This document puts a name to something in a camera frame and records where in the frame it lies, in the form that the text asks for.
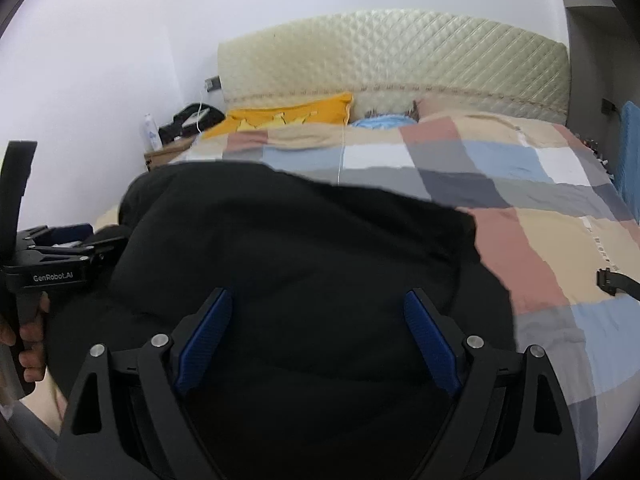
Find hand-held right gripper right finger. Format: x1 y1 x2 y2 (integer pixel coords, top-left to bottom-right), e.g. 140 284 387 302
404 288 583 480

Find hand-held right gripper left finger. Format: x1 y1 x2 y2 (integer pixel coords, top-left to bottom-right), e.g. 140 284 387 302
55 287 235 480

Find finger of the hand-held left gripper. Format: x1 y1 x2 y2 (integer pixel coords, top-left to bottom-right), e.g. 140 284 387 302
30 223 95 247
82 235 131 263

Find black puffer jacket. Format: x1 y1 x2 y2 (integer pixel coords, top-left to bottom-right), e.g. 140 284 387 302
47 160 518 480

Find person's left hand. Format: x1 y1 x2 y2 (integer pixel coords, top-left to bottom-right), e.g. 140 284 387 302
0 291 51 384

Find wooden nightstand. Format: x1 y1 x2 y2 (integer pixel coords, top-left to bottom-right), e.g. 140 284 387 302
144 135 201 173

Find white plastic bottle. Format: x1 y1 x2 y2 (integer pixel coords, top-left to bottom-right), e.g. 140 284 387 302
144 113 163 152

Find black bag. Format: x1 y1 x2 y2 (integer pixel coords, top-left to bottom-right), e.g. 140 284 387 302
159 103 226 143

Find checked bed blanket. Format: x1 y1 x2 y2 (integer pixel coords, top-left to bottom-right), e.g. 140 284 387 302
95 112 640 476

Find light blue pillow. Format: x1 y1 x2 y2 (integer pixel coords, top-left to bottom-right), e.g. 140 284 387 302
350 114 418 131

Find pink pillow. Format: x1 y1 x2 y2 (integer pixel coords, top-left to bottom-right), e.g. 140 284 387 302
414 97 481 123

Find yellow pillow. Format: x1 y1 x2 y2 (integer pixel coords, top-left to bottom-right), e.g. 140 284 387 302
202 92 355 138

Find fringed patterned cloth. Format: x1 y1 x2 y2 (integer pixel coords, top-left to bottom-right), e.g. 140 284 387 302
582 137 616 181

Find blue towel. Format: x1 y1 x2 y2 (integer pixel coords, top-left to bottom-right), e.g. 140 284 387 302
614 101 640 211

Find cream quilted headboard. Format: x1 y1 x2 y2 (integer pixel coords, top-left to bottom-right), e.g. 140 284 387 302
216 9 572 123

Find grey wardrobe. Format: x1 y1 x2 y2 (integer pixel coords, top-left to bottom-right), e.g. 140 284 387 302
565 0 640 126

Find white charger with cable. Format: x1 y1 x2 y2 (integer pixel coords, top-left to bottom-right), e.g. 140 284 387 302
181 87 213 133

